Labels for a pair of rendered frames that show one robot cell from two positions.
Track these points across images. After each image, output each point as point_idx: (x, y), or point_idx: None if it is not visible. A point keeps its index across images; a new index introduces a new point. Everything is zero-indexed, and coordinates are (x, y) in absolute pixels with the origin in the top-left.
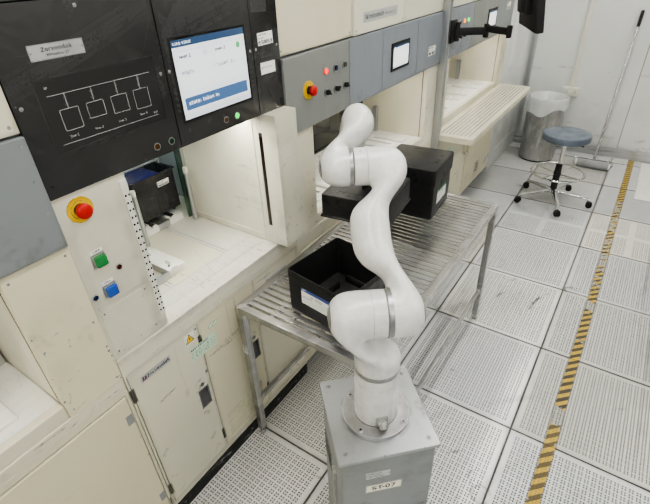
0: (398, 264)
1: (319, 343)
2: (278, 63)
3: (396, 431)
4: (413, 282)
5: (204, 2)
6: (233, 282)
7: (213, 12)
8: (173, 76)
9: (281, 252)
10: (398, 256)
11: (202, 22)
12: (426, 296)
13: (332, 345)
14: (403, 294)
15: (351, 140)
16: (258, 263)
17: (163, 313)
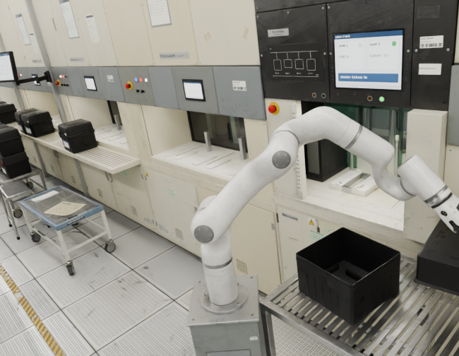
0: (218, 201)
1: (295, 275)
2: (447, 68)
3: (203, 302)
4: (386, 349)
5: (367, 10)
6: (352, 220)
7: (373, 18)
8: (332, 56)
9: (411, 244)
10: (448, 345)
11: (362, 24)
12: (357, 355)
13: (291, 281)
14: (200, 211)
15: (294, 128)
16: (380, 228)
17: (301, 192)
